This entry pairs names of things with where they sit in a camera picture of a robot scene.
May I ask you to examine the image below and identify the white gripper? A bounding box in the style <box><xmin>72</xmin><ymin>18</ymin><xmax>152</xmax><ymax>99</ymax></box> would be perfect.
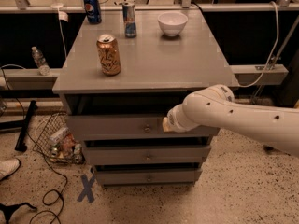
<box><xmin>162</xmin><ymin>105</ymin><xmax>198</xmax><ymax>133</ymax></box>

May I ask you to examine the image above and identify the grey top drawer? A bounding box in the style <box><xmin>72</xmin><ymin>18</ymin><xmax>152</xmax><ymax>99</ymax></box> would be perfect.
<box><xmin>66</xmin><ymin>115</ymin><xmax>219</xmax><ymax>141</ymax></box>

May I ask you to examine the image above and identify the grey drawer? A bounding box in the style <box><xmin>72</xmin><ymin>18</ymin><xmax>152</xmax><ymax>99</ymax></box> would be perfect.
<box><xmin>66</xmin><ymin>115</ymin><xmax>219</xmax><ymax>141</ymax></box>
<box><xmin>94</xmin><ymin>168</ymin><xmax>202</xmax><ymax>186</ymax></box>
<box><xmin>83</xmin><ymin>145</ymin><xmax>211</xmax><ymax>165</ymax></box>

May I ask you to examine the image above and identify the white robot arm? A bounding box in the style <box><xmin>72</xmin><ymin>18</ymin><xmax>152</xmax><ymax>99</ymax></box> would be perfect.
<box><xmin>163</xmin><ymin>85</ymin><xmax>299</xmax><ymax>157</ymax></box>

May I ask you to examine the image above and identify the grey drawer cabinet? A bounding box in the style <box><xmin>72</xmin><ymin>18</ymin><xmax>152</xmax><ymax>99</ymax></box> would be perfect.
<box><xmin>51</xmin><ymin>8</ymin><xmax>241</xmax><ymax>189</ymax></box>

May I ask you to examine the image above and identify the grey middle drawer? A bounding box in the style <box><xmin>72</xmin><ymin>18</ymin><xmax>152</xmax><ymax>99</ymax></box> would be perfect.
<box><xmin>83</xmin><ymin>145</ymin><xmax>211</xmax><ymax>165</ymax></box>

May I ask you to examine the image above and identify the grey bottom drawer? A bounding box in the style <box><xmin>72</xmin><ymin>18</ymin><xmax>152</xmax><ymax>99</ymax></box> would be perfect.
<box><xmin>94</xmin><ymin>168</ymin><xmax>202</xmax><ymax>186</ymax></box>

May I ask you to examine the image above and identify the orange soda can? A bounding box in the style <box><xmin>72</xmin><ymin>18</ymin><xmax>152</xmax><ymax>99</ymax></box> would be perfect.
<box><xmin>96</xmin><ymin>34</ymin><xmax>121</xmax><ymax>76</ymax></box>

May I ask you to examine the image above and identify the blue tape cross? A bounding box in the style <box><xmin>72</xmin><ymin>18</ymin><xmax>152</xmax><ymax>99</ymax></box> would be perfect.
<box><xmin>77</xmin><ymin>175</ymin><xmax>95</xmax><ymax>203</ymax></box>

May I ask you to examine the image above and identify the white bowl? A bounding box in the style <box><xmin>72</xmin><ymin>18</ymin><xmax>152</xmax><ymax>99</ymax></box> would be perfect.
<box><xmin>158</xmin><ymin>11</ymin><xmax>189</xmax><ymax>37</ymax></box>

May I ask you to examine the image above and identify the slim Red Bull can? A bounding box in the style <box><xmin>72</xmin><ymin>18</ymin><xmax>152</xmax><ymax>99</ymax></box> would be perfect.
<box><xmin>122</xmin><ymin>2</ymin><xmax>136</xmax><ymax>38</ymax></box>

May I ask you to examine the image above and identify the blue Pepsi can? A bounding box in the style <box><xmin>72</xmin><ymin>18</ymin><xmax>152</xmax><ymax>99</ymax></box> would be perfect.
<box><xmin>83</xmin><ymin>0</ymin><xmax>102</xmax><ymax>24</ymax></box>

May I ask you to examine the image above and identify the clear plastic water bottle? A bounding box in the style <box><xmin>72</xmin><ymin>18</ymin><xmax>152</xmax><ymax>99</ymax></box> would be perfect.
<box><xmin>32</xmin><ymin>47</ymin><xmax>50</xmax><ymax>76</ymax></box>

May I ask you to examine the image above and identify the black stand leg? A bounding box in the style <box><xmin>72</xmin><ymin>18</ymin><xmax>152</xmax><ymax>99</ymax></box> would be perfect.
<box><xmin>15</xmin><ymin>100</ymin><xmax>37</xmax><ymax>152</ymax></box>

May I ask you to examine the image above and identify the white shoe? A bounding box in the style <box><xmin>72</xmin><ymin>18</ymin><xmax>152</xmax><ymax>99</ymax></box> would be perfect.
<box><xmin>0</xmin><ymin>158</ymin><xmax>21</xmax><ymax>180</ymax></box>

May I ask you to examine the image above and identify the wire basket with trash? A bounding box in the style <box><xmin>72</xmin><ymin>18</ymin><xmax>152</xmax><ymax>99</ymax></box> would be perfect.
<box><xmin>34</xmin><ymin>113</ymin><xmax>84</xmax><ymax>164</ymax></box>

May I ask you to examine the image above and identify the black floor cable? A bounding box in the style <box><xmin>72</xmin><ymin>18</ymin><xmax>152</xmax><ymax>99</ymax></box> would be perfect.
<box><xmin>28</xmin><ymin>159</ymin><xmax>69</xmax><ymax>224</ymax></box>

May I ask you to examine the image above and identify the white cable right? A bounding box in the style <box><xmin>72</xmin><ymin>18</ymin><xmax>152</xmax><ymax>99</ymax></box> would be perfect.
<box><xmin>238</xmin><ymin>1</ymin><xmax>280</xmax><ymax>89</ymax></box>

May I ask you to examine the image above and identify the white cable with tag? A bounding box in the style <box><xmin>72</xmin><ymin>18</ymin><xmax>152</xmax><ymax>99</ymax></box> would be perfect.
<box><xmin>50</xmin><ymin>0</ymin><xmax>69</xmax><ymax>59</ymax></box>

